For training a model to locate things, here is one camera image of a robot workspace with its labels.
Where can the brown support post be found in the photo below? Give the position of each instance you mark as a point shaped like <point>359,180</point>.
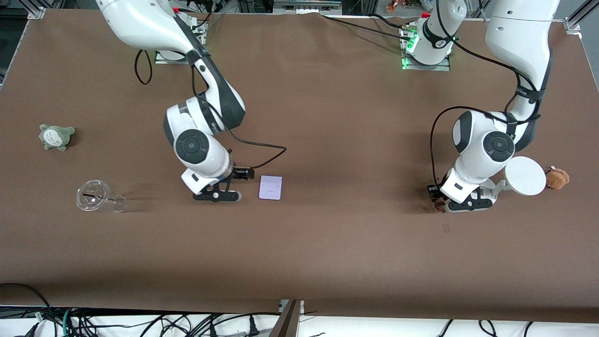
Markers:
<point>288,323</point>

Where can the clear glass cup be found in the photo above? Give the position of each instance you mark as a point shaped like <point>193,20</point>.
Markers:
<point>93,195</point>

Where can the white round desk lamp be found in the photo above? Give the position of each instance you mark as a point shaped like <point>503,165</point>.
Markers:
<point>525,175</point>

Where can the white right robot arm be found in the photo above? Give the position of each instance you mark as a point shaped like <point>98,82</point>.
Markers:
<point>192,145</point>

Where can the grey totoro plush toy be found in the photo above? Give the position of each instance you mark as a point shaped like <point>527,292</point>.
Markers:
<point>55,136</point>

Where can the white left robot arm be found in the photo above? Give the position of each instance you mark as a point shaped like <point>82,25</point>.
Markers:
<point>496,145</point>

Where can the black power plug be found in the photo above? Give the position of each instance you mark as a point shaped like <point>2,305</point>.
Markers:
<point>252,327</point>

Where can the brown lion figurine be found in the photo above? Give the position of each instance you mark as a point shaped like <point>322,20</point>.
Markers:
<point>440,207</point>

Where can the white phone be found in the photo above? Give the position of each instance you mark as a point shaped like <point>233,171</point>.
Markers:
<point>270,187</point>

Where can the aluminium frame corner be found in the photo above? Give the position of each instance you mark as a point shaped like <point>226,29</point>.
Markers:
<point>573,23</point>
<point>36,11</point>

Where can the small orange figurine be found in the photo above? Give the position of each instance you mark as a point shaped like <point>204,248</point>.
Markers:
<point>392,6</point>

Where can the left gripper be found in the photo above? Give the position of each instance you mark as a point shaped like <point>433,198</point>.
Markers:
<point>433,190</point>

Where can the silver metal rail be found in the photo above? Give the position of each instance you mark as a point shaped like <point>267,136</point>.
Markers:
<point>304,5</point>

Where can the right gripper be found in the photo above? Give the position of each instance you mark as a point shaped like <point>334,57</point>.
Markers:
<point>238,173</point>

